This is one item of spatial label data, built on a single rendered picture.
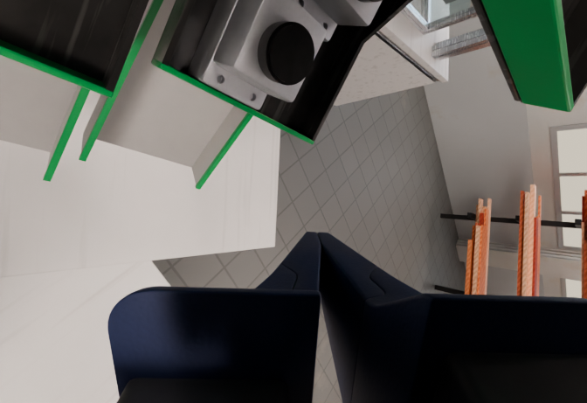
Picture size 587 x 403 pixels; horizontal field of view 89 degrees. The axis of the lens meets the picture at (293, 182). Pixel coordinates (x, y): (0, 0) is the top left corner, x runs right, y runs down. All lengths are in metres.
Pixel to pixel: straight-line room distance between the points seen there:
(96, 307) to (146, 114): 0.31
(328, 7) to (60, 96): 0.25
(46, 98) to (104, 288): 0.30
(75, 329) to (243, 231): 0.30
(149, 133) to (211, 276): 1.31
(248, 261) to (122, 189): 1.29
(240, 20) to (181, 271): 1.44
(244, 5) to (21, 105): 0.24
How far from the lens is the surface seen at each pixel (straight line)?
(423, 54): 1.50
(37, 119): 0.37
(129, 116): 0.38
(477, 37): 1.56
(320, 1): 0.21
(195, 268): 1.59
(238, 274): 1.74
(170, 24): 0.20
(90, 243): 0.53
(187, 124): 0.39
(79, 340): 0.57
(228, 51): 0.17
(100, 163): 0.53
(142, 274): 0.56
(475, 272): 3.68
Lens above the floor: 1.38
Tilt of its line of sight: 45 degrees down
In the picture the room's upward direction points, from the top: 90 degrees clockwise
